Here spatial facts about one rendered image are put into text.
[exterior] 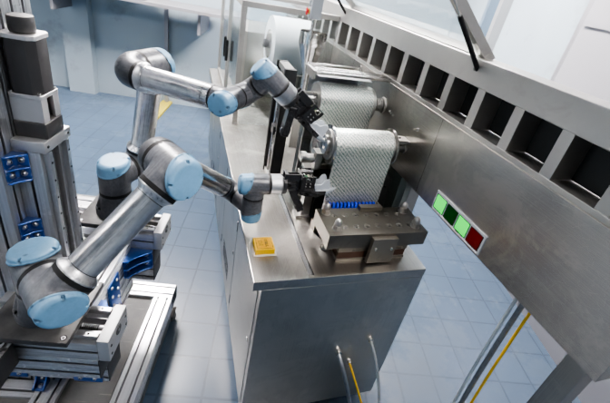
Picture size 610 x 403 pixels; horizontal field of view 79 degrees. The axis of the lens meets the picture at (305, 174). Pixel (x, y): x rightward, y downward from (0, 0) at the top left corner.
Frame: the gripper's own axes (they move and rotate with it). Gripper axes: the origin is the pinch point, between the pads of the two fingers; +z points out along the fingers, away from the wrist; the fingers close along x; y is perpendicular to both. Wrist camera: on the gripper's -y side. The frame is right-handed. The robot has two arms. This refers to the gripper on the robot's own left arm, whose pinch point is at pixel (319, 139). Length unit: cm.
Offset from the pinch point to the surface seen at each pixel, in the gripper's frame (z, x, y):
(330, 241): 18.2, -25.2, -19.6
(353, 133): 6.5, -1.8, 10.4
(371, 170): 22.1, -5.6, 6.6
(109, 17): -77, 385, -109
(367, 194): 30.3, -5.5, -1.2
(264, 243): 7.6, -15.6, -38.8
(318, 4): -20, 52, 36
